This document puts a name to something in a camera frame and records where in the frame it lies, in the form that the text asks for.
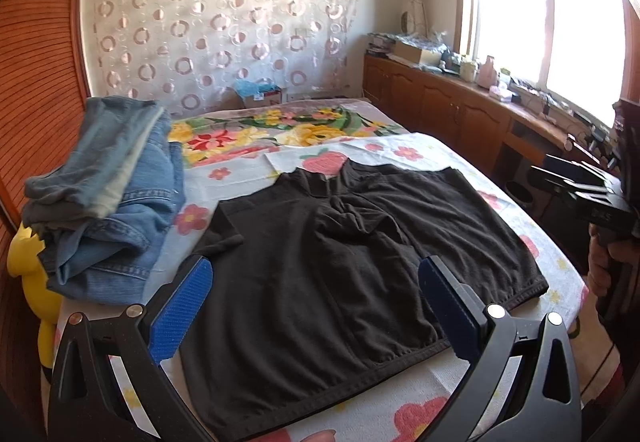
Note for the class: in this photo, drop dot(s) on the blue denim jeans pile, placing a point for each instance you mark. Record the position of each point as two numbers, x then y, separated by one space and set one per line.
109 260

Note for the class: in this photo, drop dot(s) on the person's right hand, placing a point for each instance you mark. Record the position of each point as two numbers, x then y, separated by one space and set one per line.
602 258

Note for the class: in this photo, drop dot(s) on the circle patterned sheer curtain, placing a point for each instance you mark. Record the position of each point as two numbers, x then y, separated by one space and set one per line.
190 54

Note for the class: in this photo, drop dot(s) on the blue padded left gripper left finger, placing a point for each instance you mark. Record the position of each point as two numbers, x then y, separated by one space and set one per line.
172 309

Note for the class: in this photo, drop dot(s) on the white floral bed sheet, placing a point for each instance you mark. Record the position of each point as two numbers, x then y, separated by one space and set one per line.
399 407

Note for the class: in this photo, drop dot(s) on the black pants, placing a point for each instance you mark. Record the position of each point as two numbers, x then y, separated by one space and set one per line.
316 295

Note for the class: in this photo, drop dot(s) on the white pink bottle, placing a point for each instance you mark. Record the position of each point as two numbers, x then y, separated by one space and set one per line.
487 75

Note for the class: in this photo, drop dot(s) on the orange wooden slatted door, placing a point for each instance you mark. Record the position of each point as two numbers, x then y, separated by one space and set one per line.
44 90

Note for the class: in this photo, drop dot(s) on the blue tissue cardboard box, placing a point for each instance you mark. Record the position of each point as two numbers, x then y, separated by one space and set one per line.
257 95

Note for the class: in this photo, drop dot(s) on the cardboard box on cabinet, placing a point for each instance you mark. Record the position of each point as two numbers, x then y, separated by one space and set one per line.
417 54

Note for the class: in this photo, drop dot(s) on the colourful floral blanket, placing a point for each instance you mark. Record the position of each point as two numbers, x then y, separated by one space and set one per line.
221 136

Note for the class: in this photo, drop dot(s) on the yellow plush toy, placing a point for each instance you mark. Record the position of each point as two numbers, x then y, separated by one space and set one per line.
23 262

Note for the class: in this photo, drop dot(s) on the wooden cabinet row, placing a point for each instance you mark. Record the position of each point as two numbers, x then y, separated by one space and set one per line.
498 138

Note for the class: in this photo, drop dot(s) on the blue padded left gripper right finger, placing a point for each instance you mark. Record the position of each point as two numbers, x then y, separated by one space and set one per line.
459 311

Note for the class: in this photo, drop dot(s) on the window with wooden frame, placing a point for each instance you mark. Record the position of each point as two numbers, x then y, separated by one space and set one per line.
577 53

